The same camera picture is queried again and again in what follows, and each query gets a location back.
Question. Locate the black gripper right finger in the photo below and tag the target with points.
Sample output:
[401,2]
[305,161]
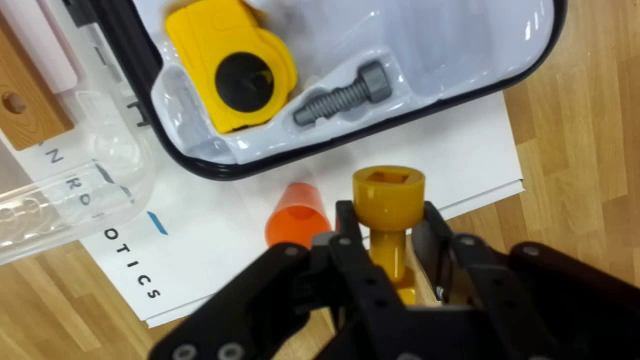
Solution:
[546,301]

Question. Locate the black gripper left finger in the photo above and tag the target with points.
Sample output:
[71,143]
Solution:
[267,301]

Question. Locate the yellow toy bolt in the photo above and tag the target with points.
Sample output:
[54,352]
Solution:
[388,197]

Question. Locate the white cardboard box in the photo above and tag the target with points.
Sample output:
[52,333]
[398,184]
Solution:
[221,267]

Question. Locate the yellow toy tool piece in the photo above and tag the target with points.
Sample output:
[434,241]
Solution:
[201,41]

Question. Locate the orange plastic cone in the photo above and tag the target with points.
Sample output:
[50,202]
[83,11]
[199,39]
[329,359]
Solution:
[297,217]

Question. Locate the grey toy bolt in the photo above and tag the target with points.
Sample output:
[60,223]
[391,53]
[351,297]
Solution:
[347,97]

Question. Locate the clear plastic parts case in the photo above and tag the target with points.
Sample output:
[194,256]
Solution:
[433,53]

